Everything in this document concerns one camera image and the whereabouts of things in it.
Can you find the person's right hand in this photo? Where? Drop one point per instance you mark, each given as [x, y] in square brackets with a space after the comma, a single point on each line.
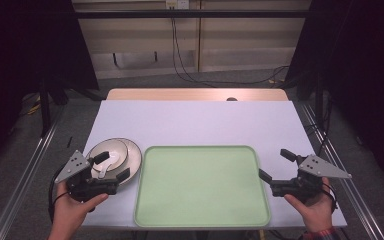
[315, 211]

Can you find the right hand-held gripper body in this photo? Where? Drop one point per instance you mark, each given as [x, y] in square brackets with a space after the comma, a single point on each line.
[308, 183]

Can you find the small black floor object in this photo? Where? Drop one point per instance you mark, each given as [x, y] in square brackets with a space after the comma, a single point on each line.
[69, 142]

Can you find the white soup spoon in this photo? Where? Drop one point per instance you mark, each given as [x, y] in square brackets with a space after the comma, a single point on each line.
[114, 160]

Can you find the white plate dark rim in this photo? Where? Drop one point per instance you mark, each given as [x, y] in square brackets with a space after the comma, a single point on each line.
[134, 159]

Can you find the person's left hand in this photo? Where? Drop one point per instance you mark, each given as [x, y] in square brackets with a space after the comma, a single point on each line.
[70, 213]

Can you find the white table cover sheet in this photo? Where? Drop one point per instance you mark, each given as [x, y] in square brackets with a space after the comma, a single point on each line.
[196, 123]

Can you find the white wall socket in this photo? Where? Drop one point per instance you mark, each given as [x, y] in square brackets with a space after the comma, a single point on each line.
[177, 4]

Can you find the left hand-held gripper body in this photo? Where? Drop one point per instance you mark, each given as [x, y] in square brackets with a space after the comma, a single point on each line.
[80, 188]

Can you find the black horizontal frame bar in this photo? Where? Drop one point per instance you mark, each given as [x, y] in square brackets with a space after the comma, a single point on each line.
[193, 14]

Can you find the wooden table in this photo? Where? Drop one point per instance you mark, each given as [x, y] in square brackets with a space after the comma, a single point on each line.
[180, 94]

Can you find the aluminium floor rail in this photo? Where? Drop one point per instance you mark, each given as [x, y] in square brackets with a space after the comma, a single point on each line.
[23, 173]
[353, 193]

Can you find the black stand post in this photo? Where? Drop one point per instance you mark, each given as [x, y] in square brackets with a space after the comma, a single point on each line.
[45, 110]

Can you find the white bowl dark rim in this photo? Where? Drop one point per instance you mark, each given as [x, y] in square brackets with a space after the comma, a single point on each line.
[115, 150]

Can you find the person's right plaid sleeve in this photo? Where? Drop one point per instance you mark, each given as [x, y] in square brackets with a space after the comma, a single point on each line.
[323, 235]

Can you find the light green tray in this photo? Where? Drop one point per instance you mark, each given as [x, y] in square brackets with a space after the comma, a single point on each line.
[201, 186]

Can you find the black curtain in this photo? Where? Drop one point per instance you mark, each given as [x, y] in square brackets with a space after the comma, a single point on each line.
[363, 50]
[23, 43]

